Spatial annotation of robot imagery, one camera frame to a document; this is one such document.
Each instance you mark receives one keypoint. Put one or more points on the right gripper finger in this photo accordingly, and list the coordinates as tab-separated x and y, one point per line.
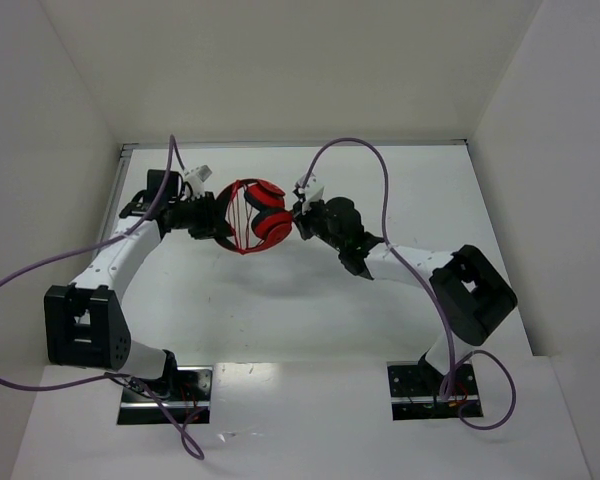
303	226
300	208

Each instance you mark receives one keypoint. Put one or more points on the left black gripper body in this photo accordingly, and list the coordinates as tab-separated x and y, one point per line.
206	215

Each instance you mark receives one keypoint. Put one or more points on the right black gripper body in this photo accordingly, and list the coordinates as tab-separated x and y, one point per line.
317	214

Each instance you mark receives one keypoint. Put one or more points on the red black headphones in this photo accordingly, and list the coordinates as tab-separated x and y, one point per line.
256	210

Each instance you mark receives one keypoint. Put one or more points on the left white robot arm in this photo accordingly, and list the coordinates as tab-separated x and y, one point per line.
84	320

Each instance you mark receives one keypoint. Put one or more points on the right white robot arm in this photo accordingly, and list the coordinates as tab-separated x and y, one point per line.
474	298

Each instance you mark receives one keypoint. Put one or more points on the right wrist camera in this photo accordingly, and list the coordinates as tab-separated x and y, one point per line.
309	188

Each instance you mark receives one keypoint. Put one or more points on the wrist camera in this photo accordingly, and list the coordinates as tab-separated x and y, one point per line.
194	179
309	188

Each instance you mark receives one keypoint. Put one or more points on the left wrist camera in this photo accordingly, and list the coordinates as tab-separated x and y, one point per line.
194	179

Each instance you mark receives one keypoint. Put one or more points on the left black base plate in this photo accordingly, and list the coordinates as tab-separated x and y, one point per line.
190	400

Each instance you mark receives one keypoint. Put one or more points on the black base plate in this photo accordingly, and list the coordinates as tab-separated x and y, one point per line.
412	399
190	400

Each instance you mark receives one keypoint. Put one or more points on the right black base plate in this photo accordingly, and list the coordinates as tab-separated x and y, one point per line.
412	399

